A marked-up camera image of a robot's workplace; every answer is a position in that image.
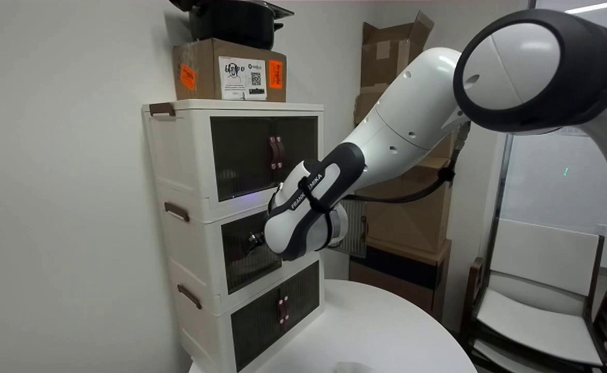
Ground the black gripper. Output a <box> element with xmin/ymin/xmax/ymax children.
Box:
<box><xmin>244</xmin><ymin>228</ymin><xmax>270</xmax><ymax>257</ymax></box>

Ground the smoked translucent cabinet door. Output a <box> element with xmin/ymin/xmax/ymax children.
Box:
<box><xmin>272</xmin><ymin>114</ymin><xmax>319</xmax><ymax>183</ymax></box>
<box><xmin>229</xmin><ymin>286</ymin><xmax>284</xmax><ymax>370</ymax></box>
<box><xmin>278</xmin><ymin>261</ymin><xmax>320</xmax><ymax>328</ymax></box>
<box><xmin>220</xmin><ymin>208</ymin><xmax>286</xmax><ymax>297</ymax></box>
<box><xmin>208</xmin><ymin>114</ymin><xmax>278</xmax><ymax>203</ymax></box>

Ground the white three-tier cabinet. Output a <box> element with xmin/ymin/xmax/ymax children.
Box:
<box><xmin>141</xmin><ymin>97</ymin><xmax>329</xmax><ymax>373</ymax></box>

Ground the large cardboard panel structure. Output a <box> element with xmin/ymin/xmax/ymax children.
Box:
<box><xmin>348</xmin><ymin>132</ymin><xmax>457</xmax><ymax>317</ymax></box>

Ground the cardboard box with orange sticker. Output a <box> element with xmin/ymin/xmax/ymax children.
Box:
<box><xmin>171</xmin><ymin>36</ymin><xmax>288</xmax><ymax>104</ymax></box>

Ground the black cooking pot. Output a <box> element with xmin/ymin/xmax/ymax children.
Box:
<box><xmin>168</xmin><ymin>0</ymin><xmax>295</xmax><ymax>49</ymax></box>

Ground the plain open cardboard box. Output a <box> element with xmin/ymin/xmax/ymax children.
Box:
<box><xmin>360</xmin><ymin>10</ymin><xmax>434</xmax><ymax>91</ymax></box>

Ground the wooden chair with white cushions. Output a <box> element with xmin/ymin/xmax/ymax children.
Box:
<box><xmin>457</xmin><ymin>215</ymin><xmax>607</xmax><ymax>373</ymax></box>

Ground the ceiling light strip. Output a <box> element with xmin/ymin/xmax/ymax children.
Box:
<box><xmin>564</xmin><ymin>0</ymin><xmax>607</xmax><ymax>17</ymax></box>

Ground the brown cabinet side handle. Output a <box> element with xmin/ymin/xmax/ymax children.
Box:
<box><xmin>164</xmin><ymin>200</ymin><xmax>192</xmax><ymax>224</ymax></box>
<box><xmin>147</xmin><ymin>101</ymin><xmax>177</xmax><ymax>117</ymax></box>
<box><xmin>175</xmin><ymin>283</ymin><xmax>204</xmax><ymax>311</ymax></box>

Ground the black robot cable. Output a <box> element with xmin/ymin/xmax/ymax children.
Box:
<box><xmin>342</xmin><ymin>146</ymin><xmax>459</xmax><ymax>207</ymax></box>

